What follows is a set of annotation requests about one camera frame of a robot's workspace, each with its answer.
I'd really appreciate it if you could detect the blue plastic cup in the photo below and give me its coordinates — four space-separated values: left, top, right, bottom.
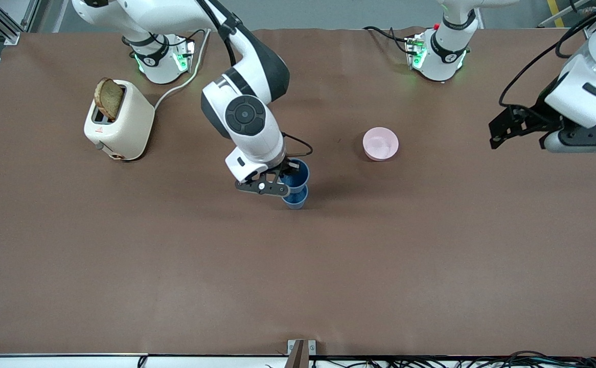
280 158 311 196
281 185 309 211

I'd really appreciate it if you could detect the pink bowl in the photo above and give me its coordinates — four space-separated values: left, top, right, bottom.
362 127 400 162

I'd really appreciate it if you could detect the brown table cover sheet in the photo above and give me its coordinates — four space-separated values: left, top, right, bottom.
0 27 596 357

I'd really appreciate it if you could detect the cream white toaster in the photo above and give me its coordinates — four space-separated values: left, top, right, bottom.
83 79 155 162

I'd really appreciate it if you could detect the brown bread slice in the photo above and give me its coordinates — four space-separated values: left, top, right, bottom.
94 78 125 121

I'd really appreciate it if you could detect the white toaster power cable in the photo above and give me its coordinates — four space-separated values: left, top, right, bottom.
153 28 213 111

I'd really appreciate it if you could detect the black right arm base cable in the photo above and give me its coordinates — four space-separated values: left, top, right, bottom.
122 28 207 59

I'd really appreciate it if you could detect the black arm base cable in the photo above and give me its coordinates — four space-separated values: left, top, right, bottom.
122 28 207 59
363 26 417 55

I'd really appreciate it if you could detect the black left arm base cable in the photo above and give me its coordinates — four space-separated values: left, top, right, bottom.
363 26 417 55

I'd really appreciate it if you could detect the grey metal table bracket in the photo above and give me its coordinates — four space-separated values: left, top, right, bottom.
287 339 317 368

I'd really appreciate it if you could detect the black cable bundle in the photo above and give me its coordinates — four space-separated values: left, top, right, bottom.
265 350 596 368

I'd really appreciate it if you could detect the aluminium frame profile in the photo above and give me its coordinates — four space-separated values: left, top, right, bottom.
0 0 40 45

